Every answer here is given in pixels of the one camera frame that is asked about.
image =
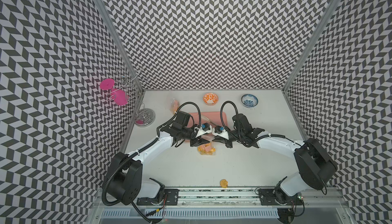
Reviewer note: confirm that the round cracker cookie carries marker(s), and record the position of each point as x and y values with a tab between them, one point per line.
223	183

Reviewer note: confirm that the clear resealable bag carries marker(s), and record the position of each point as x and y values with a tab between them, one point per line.
207	149
174	105

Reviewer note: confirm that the wire rack with pink discs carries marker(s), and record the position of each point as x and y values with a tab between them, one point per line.
120	90

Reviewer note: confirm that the blue patterned small bowl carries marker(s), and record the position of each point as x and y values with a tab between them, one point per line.
249	100

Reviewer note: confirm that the round glass dish pink item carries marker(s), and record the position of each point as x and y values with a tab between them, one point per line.
144	117

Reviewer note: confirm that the pink plastic tray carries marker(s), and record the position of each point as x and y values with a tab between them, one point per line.
195	120

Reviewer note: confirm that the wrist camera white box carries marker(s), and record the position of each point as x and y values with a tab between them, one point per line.
205	128
220	132

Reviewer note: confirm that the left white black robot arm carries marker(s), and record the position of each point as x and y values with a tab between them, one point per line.
124	181

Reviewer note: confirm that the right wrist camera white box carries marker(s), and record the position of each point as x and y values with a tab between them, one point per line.
220	132

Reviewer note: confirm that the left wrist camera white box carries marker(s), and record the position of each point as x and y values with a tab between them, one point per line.
205	128

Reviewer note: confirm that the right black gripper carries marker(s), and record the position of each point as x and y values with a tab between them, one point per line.
223	140

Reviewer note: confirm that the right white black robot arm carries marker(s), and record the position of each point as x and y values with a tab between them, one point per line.
315	166

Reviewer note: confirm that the orange patterned small bowl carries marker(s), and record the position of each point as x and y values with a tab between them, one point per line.
210	98

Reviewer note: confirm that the aluminium front rail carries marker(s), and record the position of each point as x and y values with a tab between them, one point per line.
243	197

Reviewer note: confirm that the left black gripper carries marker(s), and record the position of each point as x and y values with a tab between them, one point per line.
196	142

